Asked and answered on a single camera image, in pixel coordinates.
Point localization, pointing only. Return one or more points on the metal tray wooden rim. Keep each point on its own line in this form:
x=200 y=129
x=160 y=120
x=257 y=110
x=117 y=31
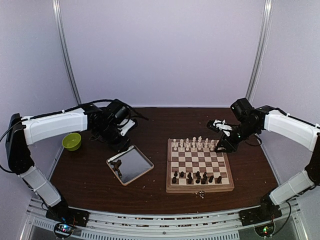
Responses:
x=134 y=165

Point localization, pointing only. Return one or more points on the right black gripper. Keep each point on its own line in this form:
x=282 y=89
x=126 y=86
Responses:
x=224 y=141

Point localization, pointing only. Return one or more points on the green bowl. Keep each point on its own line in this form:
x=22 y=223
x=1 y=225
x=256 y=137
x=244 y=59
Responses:
x=72 y=141

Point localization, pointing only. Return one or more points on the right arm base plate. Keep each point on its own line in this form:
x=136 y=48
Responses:
x=255 y=216

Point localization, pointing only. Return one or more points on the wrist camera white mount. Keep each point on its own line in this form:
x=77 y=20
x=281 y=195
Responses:
x=219 y=126
x=127 y=125

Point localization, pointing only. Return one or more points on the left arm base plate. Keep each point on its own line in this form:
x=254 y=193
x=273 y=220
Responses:
x=73 y=217

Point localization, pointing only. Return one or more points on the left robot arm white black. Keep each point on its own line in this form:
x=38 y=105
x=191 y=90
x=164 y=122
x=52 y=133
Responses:
x=106 y=119

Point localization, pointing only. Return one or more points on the wooden chess board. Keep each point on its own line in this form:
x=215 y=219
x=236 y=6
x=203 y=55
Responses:
x=192 y=155

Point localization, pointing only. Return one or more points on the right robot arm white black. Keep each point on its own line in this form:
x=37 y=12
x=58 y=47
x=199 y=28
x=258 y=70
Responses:
x=291 y=144

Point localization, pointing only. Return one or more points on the left aluminium frame post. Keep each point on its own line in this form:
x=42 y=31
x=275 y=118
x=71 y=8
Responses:
x=65 y=53

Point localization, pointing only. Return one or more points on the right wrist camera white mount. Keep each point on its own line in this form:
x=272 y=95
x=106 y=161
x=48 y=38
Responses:
x=219 y=126

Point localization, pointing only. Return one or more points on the aluminium frame post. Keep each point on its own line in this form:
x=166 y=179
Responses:
x=65 y=53
x=261 y=47

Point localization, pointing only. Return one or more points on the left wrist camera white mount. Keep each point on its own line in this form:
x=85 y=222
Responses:
x=127 y=125

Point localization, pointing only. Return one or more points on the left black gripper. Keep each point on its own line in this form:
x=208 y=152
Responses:
x=120 y=146

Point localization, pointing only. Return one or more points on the aluminium front rail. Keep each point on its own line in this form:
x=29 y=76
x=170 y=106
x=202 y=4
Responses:
x=219 y=225

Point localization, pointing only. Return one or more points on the right aluminium frame post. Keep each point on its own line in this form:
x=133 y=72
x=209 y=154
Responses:
x=261 y=47

